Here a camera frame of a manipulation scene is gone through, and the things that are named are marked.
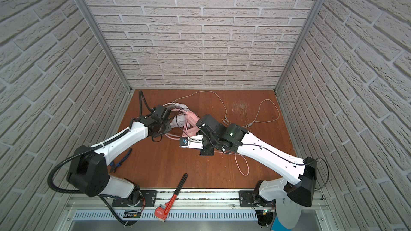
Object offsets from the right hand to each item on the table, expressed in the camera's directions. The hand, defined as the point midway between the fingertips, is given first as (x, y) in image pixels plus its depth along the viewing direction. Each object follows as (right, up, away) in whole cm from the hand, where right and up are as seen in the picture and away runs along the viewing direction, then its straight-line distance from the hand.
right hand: (197, 141), depth 69 cm
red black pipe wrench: (-16, -32, 0) cm, 36 cm away
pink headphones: (-5, +3, +14) cm, 15 cm away
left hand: (-18, +4, +18) cm, 26 cm away
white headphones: (-13, +6, +23) cm, 27 cm away
